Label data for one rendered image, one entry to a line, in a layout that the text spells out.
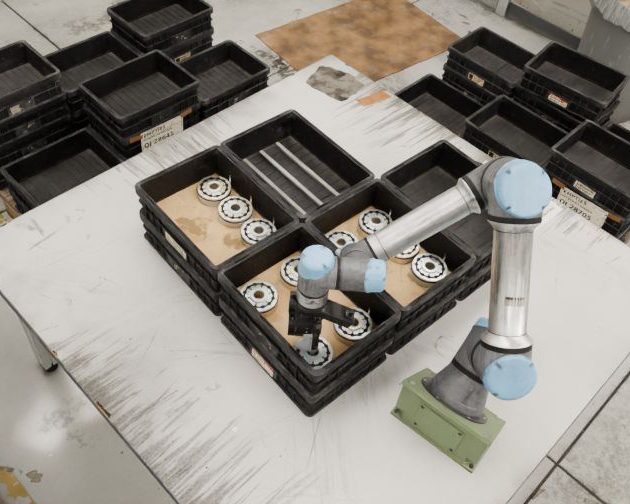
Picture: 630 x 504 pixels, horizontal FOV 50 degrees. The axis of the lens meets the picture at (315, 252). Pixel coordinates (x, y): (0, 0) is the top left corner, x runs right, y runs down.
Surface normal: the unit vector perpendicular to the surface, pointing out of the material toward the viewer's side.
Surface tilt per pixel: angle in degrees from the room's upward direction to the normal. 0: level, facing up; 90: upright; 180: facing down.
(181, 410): 0
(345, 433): 0
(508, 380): 60
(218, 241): 0
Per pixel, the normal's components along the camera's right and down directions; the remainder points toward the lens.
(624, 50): -0.54, 0.67
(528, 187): 0.04, 0.09
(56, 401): 0.08, -0.64
